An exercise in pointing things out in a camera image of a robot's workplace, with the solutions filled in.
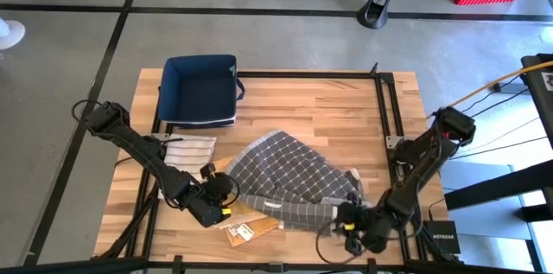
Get grey checked towel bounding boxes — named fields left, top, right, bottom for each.
left=226, top=130, right=369, bottom=235

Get black network switch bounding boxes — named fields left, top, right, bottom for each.
left=422, top=220, right=461, bottom=255

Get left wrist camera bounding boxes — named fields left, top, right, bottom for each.
left=199, top=162, right=218, bottom=181

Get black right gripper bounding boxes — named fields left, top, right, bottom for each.
left=334, top=199, right=391, bottom=255

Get plain orange waffle towel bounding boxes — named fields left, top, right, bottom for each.
left=224, top=215, right=283, bottom=248

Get white round floor object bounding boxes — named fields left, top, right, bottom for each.
left=0, top=17, right=27, bottom=51

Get navy fabric bin white stripes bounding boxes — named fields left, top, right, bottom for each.
left=156, top=54, right=246, bottom=130

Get black furniture beam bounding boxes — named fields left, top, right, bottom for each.
left=444, top=159, right=553, bottom=223

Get yellow cable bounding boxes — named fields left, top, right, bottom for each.
left=425, top=60, right=553, bottom=119

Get white towel with pink stripes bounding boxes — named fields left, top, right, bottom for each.
left=157, top=134, right=218, bottom=201

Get orange towel with white grid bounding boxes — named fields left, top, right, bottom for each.
left=211, top=156, right=260, bottom=231

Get black rig crossbar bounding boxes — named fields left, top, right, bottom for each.
left=0, top=256, right=553, bottom=274

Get black cart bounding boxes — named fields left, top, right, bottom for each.
left=520, top=53, right=553, bottom=137

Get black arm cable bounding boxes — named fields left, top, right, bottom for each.
left=215, top=172, right=241, bottom=210
left=315, top=217, right=369, bottom=265

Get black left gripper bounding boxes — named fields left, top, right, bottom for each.
left=188, top=173, right=239, bottom=229

